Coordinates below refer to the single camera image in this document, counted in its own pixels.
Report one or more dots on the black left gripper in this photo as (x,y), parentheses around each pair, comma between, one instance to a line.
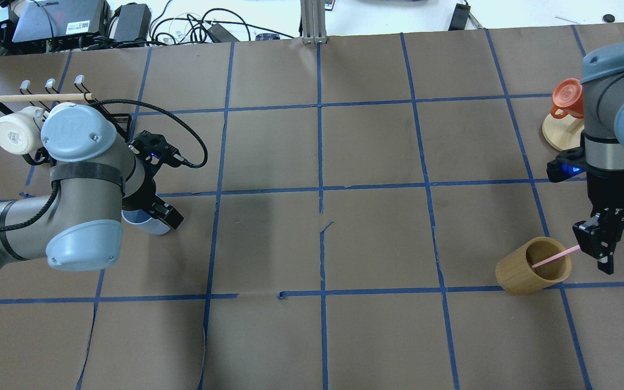
(148,194)

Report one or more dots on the light blue plastic cup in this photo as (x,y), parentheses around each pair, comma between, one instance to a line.
(144,221)

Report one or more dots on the pink chopstick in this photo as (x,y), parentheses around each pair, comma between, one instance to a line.
(557,256)

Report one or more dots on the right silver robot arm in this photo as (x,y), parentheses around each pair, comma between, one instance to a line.
(603,148)

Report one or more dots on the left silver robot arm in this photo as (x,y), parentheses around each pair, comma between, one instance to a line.
(97,180)

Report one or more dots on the orange cup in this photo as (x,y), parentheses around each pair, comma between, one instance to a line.
(567,99)

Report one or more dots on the bamboo cylinder holder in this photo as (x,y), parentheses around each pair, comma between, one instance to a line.
(523,271)

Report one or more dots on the round wooden stand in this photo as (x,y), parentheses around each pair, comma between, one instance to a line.
(564,133)

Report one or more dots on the wooden rack dowel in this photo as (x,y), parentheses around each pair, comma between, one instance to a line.
(88,96)

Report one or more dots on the white mug near rack end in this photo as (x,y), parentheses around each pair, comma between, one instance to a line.
(20,132)

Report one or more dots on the black power adapter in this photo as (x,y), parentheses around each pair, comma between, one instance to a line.
(131,22)

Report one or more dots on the black computer box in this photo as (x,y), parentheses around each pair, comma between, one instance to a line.
(61,20)

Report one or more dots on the small black power brick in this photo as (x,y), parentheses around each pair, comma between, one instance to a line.
(460,17)

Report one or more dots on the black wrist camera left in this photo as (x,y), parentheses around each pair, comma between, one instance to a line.
(152,149)

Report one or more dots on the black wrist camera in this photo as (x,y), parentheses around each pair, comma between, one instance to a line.
(567,164)
(152,149)

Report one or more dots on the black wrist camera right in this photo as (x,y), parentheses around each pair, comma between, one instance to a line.
(567,164)

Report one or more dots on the aluminium frame post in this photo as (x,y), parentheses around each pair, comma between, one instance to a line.
(313,22)

